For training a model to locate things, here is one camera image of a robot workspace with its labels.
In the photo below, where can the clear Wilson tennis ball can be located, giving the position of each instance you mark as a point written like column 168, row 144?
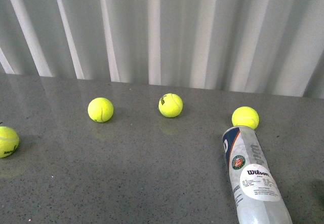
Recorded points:
column 256, row 195

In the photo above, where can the yellow Wilson logo tennis ball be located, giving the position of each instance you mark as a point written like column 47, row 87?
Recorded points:
column 170, row 105

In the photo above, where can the plain yellow tennis ball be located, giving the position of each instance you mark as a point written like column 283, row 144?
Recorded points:
column 100, row 110

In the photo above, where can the rightmost yellow tennis ball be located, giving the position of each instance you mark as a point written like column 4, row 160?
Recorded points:
column 245, row 116

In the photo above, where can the leftmost yellow tennis ball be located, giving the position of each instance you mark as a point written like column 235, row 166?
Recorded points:
column 9, row 141

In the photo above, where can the white pleated curtain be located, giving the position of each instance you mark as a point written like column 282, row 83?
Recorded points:
column 258, row 46

